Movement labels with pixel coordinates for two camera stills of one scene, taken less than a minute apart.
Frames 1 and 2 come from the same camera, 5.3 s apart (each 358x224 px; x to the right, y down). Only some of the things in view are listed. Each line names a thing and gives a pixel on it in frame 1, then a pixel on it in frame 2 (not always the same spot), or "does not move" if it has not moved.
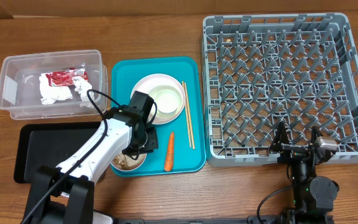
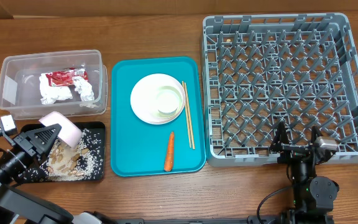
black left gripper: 151,143 -> 27,142
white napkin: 50,94 does not move
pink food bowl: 123,162 -> 70,133
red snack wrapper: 65,76 does not move
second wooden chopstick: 189,116 does not move
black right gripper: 278,145 does not move
